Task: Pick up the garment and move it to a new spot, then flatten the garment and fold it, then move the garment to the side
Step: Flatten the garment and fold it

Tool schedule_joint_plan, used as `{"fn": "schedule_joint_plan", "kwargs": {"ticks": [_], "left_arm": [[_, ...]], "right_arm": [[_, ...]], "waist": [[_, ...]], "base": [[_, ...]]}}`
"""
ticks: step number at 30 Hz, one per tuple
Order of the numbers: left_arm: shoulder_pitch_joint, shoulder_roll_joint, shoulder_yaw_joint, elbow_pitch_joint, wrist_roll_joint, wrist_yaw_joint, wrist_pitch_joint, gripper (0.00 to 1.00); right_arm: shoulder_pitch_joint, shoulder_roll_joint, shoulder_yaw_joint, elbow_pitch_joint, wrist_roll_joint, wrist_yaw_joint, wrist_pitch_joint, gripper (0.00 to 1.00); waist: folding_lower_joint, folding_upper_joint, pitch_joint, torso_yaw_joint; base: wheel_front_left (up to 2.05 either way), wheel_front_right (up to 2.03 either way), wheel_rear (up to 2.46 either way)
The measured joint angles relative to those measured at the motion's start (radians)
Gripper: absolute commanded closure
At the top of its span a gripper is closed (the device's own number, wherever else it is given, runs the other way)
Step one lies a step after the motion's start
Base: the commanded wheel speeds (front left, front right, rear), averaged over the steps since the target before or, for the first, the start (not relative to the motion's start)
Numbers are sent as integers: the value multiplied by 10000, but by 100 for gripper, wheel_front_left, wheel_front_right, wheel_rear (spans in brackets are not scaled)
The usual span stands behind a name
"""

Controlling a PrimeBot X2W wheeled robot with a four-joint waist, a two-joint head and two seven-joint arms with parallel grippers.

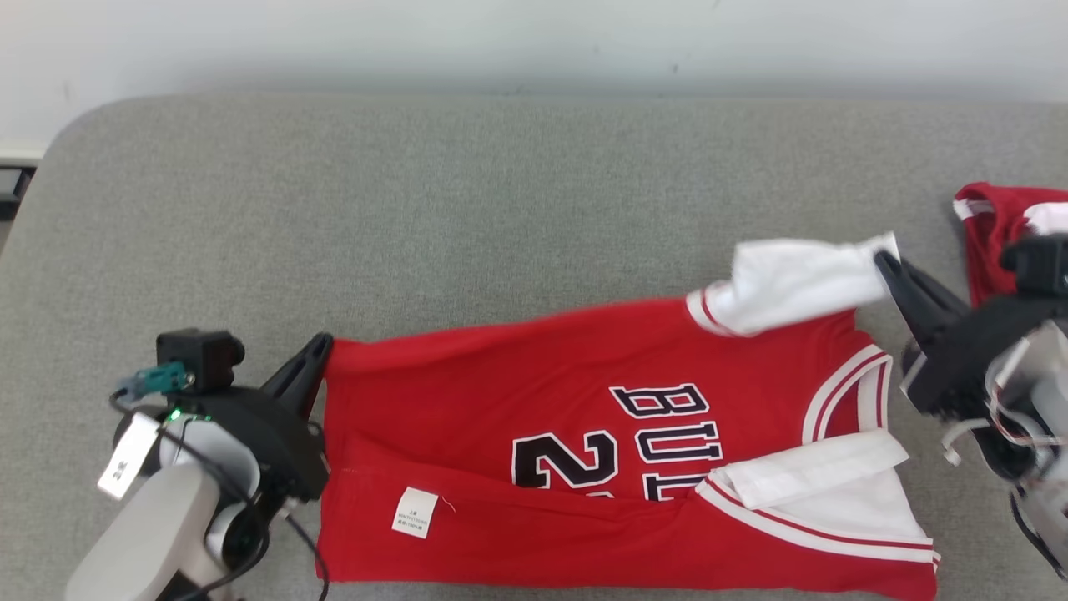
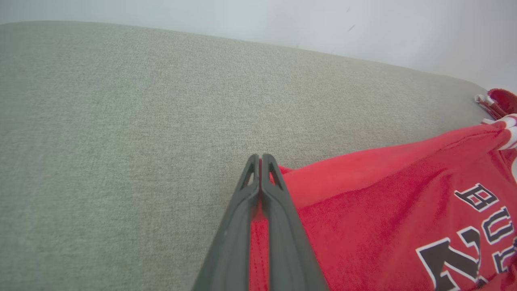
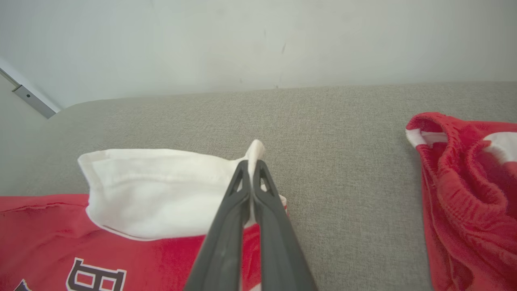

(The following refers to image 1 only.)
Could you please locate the white wall baseboard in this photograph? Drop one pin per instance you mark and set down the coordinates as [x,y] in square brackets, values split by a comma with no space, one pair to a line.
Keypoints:
[21,153]

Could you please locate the red shorts white trim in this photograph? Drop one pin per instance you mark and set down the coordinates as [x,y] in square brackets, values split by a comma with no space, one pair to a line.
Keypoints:
[989,242]

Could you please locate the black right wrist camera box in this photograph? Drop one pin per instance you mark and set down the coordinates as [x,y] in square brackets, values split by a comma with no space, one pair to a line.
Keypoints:
[1039,267]

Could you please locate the teal left camera connector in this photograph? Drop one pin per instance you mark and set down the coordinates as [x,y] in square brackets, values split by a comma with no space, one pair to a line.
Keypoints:
[158,380]

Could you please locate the white paper tag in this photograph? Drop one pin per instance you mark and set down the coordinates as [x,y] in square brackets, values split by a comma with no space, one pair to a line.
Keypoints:
[129,455]

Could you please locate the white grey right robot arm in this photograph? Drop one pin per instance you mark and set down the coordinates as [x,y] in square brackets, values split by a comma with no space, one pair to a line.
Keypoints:
[1043,417]

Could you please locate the dark object beside sofa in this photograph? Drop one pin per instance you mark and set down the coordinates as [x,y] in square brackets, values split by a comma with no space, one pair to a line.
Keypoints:
[12,190]

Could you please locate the red basketball jersey white sleeves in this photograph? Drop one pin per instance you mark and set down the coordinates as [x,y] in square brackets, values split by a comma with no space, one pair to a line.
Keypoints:
[501,401]

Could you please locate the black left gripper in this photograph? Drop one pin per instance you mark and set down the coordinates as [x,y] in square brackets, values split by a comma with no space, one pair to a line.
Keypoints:
[275,442]

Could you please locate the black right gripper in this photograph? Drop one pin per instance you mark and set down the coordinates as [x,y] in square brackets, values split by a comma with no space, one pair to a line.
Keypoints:
[968,359]

